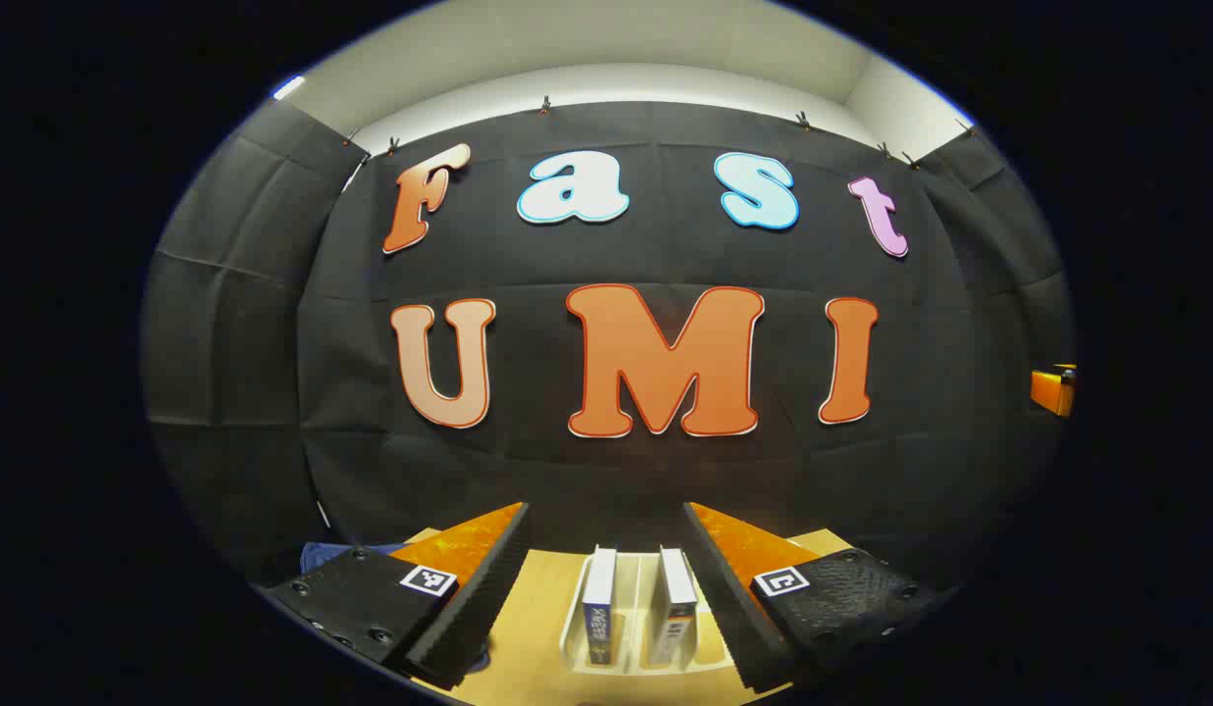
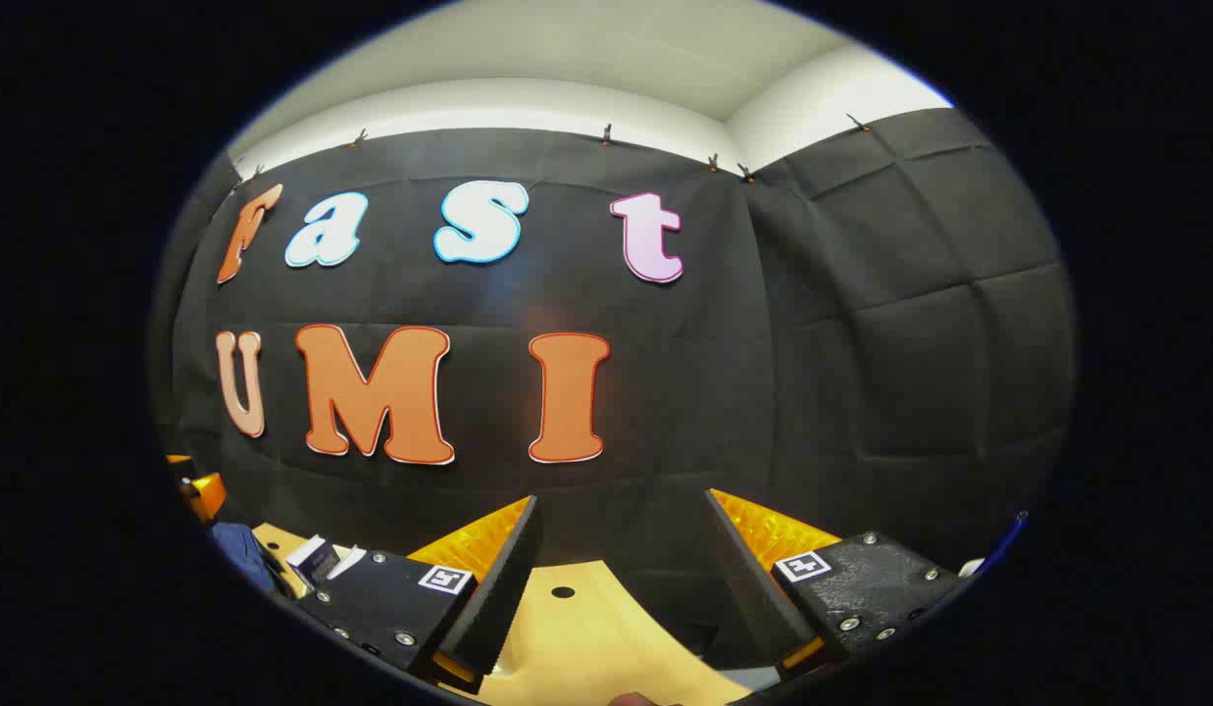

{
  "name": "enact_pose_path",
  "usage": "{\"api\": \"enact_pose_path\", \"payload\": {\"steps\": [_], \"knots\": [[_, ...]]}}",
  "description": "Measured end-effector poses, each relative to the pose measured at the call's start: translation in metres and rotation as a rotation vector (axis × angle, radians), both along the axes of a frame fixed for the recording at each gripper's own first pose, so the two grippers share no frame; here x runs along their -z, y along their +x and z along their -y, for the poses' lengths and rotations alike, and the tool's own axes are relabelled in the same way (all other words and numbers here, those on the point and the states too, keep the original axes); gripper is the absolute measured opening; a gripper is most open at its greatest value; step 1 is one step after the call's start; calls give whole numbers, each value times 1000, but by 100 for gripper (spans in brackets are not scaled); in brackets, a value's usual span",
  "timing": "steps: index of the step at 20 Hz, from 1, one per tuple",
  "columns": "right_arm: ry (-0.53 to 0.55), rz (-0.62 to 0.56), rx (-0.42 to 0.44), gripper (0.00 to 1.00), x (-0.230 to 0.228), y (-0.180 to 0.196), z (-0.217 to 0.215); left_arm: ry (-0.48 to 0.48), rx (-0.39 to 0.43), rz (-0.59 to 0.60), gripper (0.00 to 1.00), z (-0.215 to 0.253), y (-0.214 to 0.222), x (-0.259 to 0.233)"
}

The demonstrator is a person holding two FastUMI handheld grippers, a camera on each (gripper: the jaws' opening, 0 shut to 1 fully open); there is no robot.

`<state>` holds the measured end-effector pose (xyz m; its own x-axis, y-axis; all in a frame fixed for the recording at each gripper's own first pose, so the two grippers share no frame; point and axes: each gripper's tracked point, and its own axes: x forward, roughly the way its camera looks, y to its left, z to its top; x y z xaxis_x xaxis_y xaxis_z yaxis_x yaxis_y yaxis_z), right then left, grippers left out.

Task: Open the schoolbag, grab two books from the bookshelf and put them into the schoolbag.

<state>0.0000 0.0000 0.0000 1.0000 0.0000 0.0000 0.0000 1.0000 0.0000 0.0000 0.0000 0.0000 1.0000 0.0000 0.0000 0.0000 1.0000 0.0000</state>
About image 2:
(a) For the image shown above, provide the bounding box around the blue cover book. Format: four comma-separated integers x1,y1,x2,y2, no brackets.
286,535,342,587

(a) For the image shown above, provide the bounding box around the blue schoolbag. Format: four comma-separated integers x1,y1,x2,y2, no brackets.
209,522,278,594

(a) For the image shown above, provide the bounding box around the black backdrop cloth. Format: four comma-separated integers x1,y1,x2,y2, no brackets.
147,106,1078,660

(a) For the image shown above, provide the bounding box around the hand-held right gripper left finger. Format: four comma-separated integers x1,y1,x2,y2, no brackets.
297,495,545,695

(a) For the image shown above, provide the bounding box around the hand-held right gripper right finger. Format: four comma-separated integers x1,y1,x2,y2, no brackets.
704,487,964,681

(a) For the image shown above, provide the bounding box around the row of black cloth clips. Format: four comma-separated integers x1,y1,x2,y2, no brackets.
235,113,874,187

